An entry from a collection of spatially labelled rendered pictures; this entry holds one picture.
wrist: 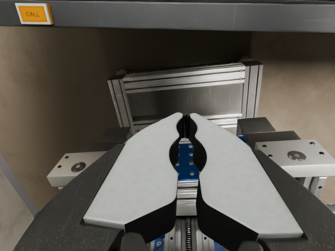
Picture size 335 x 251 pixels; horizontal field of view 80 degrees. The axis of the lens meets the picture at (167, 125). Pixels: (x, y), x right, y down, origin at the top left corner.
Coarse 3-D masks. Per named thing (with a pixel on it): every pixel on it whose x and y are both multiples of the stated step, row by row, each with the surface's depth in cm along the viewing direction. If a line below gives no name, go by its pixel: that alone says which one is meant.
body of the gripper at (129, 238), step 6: (126, 234) 5; (132, 234) 5; (138, 234) 5; (126, 240) 5; (132, 240) 5; (138, 240) 5; (126, 246) 5; (132, 246) 5; (138, 246) 5; (144, 246) 5; (240, 246) 5; (246, 246) 5; (252, 246) 5; (258, 246) 5
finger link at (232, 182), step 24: (192, 120) 11; (192, 144) 12; (216, 144) 9; (240, 144) 9; (216, 168) 8; (240, 168) 8; (216, 192) 7; (240, 192) 7; (264, 192) 7; (216, 216) 6; (240, 216) 6; (264, 216) 6; (288, 216) 6; (216, 240) 7; (240, 240) 6
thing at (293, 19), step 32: (0, 0) 33; (32, 0) 33; (64, 0) 33; (96, 0) 32; (128, 0) 32; (160, 0) 32; (192, 0) 31; (224, 0) 31; (256, 0) 31; (288, 0) 31; (320, 0) 30; (320, 32) 33
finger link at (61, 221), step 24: (120, 144) 9; (96, 168) 8; (72, 192) 7; (96, 192) 7; (48, 216) 6; (72, 216) 6; (24, 240) 5; (48, 240) 5; (72, 240) 5; (96, 240) 5; (120, 240) 6
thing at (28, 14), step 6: (18, 6) 32; (24, 6) 32; (30, 6) 32; (36, 6) 32; (42, 6) 32; (48, 6) 33; (24, 12) 32; (30, 12) 32; (36, 12) 32; (42, 12) 32; (24, 18) 33; (30, 18) 33; (36, 18) 33; (42, 18) 33
